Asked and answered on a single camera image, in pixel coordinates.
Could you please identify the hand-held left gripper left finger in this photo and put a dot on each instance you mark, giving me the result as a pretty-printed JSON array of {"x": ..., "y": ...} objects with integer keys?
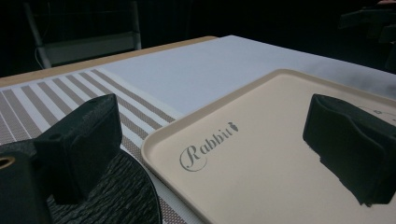
[{"x": 77, "y": 146}]

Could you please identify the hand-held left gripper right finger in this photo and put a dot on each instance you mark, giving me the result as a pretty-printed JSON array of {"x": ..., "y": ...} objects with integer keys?
[{"x": 348, "y": 140}]

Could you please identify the black textured round plate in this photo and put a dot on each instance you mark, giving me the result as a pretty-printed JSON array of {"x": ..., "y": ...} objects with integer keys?
[{"x": 121, "y": 193}]

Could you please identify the metal folding chair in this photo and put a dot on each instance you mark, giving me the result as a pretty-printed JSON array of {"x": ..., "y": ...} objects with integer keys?
[{"x": 87, "y": 46}]

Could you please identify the beige plastic tray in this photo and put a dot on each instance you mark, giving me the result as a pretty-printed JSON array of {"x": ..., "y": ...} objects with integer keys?
[{"x": 249, "y": 174}]

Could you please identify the white beige striped placemat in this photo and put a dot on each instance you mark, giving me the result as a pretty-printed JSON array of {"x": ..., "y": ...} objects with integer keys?
[{"x": 186, "y": 71}]

